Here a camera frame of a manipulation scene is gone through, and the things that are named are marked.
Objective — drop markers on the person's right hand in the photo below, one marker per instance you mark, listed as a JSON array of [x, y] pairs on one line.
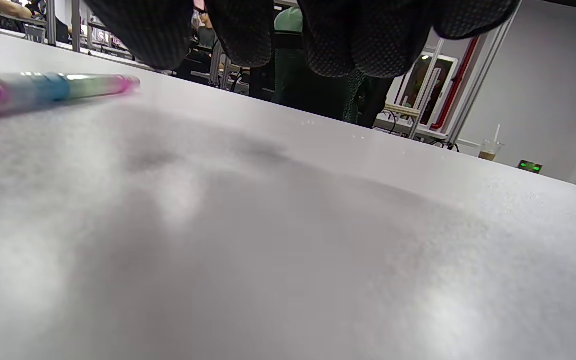
[[368, 35]]

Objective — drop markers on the pink and blue permanent marker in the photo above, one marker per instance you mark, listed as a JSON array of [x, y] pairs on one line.
[[48, 90]]

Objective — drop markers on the white framed window panel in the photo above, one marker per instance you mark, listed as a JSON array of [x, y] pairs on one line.
[[430, 90]]

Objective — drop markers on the red pipe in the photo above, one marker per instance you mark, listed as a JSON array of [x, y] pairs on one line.
[[453, 85]]

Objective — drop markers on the plastic cup with straw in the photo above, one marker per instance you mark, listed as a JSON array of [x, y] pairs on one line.
[[489, 147]]

